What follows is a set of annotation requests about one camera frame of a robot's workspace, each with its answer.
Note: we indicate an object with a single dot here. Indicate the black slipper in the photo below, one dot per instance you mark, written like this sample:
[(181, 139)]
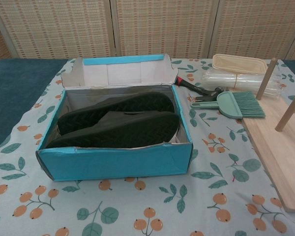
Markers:
[(127, 130), (137, 100)]

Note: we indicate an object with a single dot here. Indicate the turquoise cardboard shoe box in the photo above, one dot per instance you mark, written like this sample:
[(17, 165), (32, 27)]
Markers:
[(113, 164)]

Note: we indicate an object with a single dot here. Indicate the red black claw hammer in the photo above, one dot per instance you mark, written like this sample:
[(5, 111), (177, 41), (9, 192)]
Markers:
[(196, 88)]

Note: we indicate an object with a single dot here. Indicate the small green dustpan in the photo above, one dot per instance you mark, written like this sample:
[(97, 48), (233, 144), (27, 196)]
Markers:
[(222, 102)]

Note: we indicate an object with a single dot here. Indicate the bundle of clear sticks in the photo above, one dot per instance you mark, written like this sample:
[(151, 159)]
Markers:
[(218, 79)]

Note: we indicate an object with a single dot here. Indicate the floral tablecloth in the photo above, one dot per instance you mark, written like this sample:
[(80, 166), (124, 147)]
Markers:
[(137, 209)]

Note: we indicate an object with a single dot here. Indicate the bamboo folding screen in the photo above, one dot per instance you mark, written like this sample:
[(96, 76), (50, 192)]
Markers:
[(162, 24)]

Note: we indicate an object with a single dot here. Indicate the small green brush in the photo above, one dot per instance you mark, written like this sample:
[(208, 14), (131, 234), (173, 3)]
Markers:
[(248, 105)]

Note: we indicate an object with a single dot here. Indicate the beige rectangular food container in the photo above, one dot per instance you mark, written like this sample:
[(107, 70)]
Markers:
[(236, 64)]

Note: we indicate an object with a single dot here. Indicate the wooden peg board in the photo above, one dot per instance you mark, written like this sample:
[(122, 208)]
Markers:
[(273, 152)]

